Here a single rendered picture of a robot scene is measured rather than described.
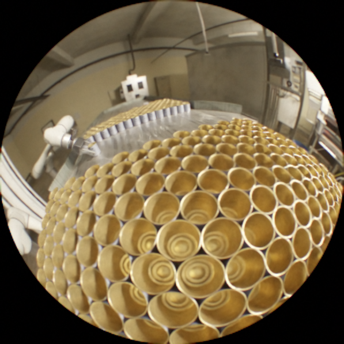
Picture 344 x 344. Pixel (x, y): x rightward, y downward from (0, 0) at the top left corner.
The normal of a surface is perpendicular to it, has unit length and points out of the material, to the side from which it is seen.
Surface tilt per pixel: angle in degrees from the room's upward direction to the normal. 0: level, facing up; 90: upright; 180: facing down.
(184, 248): 2
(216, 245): 2
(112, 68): 90
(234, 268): 2
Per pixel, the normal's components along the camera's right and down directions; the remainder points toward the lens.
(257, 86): -0.89, 0.39
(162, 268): -0.14, -0.72
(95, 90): 0.43, 0.59
